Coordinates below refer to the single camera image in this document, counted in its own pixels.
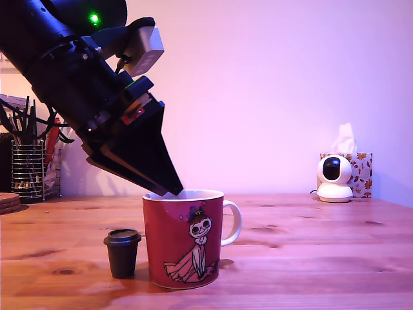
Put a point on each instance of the dark lidded coffee capsule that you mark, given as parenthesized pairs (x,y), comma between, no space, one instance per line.
(122,256)

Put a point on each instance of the red cartoon-print coffee mug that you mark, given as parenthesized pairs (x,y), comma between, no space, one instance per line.
(174,245)

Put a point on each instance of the silver and black peeler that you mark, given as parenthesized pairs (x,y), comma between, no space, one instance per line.
(66,139)

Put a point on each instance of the thin black utensil stick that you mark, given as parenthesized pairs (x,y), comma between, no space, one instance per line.
(27,109)

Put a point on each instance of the white shelf edge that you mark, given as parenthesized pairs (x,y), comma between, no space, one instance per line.
(11,101)

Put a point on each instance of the grey metal tongs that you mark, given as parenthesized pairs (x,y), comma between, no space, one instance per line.
(14,132)

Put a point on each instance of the black box appliance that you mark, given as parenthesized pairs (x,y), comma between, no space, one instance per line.
(4,164)

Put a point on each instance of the stack of cork coasters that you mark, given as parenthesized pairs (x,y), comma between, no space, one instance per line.
(9,203)

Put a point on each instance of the white tissue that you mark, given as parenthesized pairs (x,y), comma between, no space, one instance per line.
(345,139)

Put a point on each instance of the leaf-print tissue box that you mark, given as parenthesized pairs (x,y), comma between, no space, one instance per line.
(363,174)

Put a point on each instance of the white wall switch plate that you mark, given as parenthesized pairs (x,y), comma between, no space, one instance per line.
(8,66)

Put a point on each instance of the small white round camera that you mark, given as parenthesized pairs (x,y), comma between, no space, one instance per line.
(334,190)

